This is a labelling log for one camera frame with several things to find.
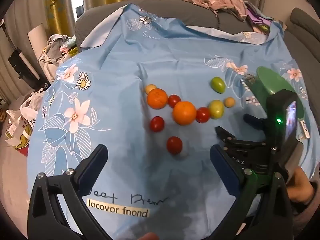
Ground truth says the clothes heap on left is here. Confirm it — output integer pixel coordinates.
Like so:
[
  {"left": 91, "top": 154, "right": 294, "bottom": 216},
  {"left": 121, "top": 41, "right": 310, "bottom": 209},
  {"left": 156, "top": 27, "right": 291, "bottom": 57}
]
[{"left": 37, "top": 33, "right": 78, "bottom": 84}]

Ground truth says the white board panel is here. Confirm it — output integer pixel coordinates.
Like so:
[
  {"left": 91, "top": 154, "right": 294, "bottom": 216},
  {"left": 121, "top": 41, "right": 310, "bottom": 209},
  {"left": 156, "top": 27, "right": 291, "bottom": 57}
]
[{"left": 28, "top": 23, "right": 48, "bottom": 60}]

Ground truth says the grey sofa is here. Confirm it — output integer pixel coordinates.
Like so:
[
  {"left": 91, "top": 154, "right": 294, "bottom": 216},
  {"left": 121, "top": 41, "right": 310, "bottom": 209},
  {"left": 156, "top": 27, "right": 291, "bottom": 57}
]
[{"left": 75, "top": 0, "right": 319, "bottom": 109}]

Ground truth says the large orange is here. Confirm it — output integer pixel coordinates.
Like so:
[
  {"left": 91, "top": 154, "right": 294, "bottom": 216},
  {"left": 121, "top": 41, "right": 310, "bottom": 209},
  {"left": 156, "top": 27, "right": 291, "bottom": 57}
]
[
  {"left": 172, "top": 101, "right": 197, "bottom": 126},
  {"left": 147, "top": 88, "right": 168, "bottom": 109}
]

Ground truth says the white plastic bag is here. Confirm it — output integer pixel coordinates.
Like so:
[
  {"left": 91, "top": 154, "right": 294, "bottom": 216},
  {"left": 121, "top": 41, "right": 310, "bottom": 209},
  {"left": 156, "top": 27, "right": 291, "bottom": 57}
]
[{"left": 5, "top": 89, "right": 44, "bottom": 157}]

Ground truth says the purple clothing pile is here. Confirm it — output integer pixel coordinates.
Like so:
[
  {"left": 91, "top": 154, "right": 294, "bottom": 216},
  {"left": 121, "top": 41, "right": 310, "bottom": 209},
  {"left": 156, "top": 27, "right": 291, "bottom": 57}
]
[{"left": 245, "top": 1, "right": 274, "bottom": 35}]

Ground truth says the red tomato front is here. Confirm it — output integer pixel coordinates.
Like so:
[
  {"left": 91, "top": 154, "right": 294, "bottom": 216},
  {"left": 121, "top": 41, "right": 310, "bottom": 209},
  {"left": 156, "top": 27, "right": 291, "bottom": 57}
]
[{"left": 167, "top": 137, "right": 183, "bottom": 155}]

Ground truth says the small tan fruit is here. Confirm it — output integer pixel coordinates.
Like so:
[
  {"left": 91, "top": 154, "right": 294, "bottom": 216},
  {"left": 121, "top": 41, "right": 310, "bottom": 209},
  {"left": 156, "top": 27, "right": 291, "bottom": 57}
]
[
  {"left": 223, "top": 97, "right": 236, "bottom": 108},
  {"left": 144, "top": 84, "right": 157, "bottom": 95}
]

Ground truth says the green plastic bowl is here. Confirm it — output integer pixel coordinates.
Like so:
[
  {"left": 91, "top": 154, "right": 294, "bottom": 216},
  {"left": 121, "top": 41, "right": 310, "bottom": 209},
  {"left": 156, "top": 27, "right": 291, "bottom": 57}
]
[{"left": 245, "top": 67, "right": 305, "bottom": 124}]

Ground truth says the red tomato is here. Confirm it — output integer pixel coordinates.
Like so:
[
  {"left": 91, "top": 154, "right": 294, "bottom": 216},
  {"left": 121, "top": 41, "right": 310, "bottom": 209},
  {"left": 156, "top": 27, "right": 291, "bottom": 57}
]
[
  {"left": 167, "top": 137, "right": 183, "bottom": 155},
  {"left": 149, "top": 116, "right": 165, "bottom": 132},
  {"left": 196, "top": 107, "right": 210, "bottom": 124},
  {"left": 168, "top": 94, "right": 181, "bottom": 108}
]

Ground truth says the blue floral tablecloth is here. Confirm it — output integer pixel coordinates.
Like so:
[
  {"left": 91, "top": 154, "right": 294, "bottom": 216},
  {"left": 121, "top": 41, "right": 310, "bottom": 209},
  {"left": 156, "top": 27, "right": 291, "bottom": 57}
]
[{"left": 27, "top": 4, "right": 319, "bottom": 239}]

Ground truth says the yellow green tomato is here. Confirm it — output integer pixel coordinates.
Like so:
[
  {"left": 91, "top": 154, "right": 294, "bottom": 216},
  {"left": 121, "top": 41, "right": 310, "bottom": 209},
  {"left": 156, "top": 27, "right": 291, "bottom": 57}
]
[{"left": 208, "top": 100, "right": 224, "bottom": 119}]

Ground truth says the pink clothing pile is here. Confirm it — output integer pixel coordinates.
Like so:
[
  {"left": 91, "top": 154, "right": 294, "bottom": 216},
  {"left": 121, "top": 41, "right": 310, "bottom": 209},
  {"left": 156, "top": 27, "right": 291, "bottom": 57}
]
[{"left": 182, "top": 0, "right": 248, "bottom": 22}]

